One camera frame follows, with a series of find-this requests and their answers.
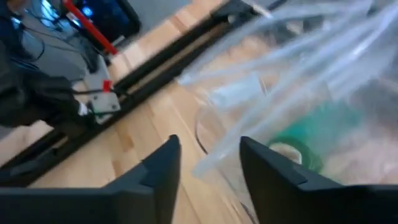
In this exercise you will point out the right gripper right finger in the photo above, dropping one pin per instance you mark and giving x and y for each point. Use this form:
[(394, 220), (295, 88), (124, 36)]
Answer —
[(311, 202)]

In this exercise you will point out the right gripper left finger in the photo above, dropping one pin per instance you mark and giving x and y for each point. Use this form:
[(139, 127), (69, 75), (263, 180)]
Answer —
[(93, 205)]

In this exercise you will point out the clear plastic bag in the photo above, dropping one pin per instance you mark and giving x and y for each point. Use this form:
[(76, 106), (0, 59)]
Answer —
[(342, 146), (280, 62)]

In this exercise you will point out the clear plastic container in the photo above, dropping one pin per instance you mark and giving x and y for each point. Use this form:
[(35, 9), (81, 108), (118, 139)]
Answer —
[(199, 137)]

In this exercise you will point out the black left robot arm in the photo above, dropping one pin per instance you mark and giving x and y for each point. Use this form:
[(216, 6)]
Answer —
[(31, 99)]

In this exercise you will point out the black metal rig frame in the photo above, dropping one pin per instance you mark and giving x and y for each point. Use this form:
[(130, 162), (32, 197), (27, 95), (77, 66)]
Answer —
[(149, 84)]

